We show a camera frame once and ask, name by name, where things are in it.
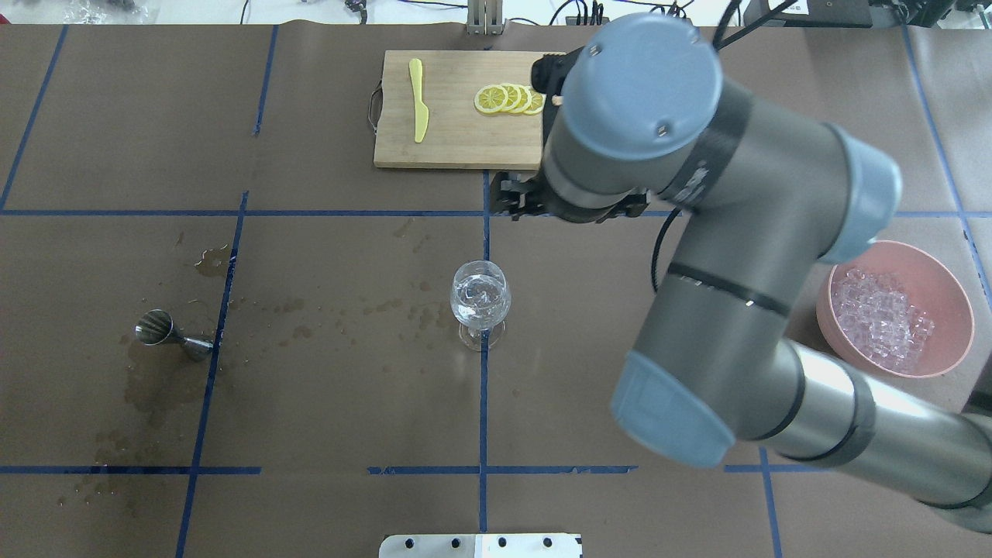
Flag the aluminium frame post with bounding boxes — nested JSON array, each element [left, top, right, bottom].
[[467, 0, 506, 36]]

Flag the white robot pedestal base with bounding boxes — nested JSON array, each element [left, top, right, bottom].
[[378, 532, 584, 557]]

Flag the bamboo cutting board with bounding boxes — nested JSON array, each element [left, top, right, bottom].
[[374, 50, 543, 172]]

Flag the clear wine glass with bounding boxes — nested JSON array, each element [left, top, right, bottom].
[[449, 259, 512, 353]]

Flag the yellow plastic knife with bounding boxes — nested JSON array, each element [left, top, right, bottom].
[[408, 59, 431, 144]]

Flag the steel double jigger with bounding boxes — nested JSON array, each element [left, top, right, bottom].
[[134, 308, 214, 363]]

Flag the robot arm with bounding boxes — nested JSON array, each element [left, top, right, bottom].
[[496, 12, 990, 534]]

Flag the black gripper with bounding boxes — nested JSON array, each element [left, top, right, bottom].
[[490, 172, 649, 225]]

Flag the clear ice cube pile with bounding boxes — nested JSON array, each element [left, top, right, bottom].
[[830, 267, 936, 374]]

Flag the pink plastic bowl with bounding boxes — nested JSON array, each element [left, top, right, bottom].
[[815, 241, 975, 378]]

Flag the lemon slice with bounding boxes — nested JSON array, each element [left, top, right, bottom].
[[511, 85, 534, 114], [499, 84, 525, 113], [474, 84, 510, 114], [523, 86, 545, 115]]

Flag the black box with label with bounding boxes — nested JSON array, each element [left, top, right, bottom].
[[743, 1, 873, 29]]

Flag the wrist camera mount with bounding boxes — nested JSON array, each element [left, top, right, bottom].
[[531, 47, 584, 98]]

